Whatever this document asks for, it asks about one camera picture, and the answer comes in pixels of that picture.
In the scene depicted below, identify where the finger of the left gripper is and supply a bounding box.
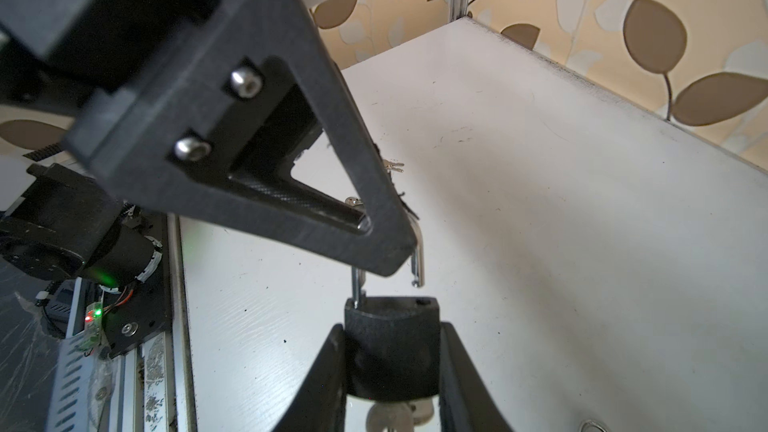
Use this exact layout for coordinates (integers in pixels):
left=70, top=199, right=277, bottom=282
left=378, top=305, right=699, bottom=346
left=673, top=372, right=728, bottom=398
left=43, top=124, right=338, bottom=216
left=64, top=0, right=417, bottom=276

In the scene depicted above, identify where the key bunch silver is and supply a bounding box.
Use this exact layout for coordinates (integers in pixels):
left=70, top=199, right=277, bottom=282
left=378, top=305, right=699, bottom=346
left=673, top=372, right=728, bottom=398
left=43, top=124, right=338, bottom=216
left=382, top=159, right=404, bottom=173

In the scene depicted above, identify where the small blue padlock key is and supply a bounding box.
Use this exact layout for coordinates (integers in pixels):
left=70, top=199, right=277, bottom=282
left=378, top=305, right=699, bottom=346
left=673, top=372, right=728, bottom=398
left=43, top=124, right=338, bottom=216
left=579, top=419, right=609, bottom=432

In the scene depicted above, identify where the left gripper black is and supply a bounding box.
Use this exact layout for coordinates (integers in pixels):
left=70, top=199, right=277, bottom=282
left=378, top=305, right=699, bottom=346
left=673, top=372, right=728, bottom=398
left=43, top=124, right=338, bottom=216
left=1, top=0, right=222, bottom=90

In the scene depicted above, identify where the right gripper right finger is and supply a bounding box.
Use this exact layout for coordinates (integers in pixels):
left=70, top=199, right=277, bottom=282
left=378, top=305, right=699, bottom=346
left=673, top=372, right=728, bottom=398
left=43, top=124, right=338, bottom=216
left=439, top=322, right=512, bottom=432

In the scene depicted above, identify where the black padlock with keys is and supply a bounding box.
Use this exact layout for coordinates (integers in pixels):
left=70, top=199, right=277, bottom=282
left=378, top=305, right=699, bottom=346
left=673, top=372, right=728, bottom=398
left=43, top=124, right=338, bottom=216
left=343, top=194, right=442, bottom=432

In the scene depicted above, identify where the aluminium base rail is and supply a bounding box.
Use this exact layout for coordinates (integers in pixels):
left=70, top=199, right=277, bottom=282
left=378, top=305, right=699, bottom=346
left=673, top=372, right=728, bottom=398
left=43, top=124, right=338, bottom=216
left=41, top=209, right=199, bottom=432

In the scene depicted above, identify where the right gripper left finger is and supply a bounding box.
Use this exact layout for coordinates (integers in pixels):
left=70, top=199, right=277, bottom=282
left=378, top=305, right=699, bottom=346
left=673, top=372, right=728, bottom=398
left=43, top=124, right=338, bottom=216
left=273, top=324, right=347, bottom=432

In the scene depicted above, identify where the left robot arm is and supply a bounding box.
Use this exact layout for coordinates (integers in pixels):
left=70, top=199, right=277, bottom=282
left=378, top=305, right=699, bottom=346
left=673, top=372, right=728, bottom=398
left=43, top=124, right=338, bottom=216
left=1, top=0, right=419, bottom=287

